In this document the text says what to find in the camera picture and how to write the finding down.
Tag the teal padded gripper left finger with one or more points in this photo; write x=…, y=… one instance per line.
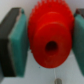
x=14, y=43

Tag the teal padded gripper right finger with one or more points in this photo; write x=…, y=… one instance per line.
x=78, y=37

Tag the red gear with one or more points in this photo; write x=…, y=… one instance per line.
x=50, y=30

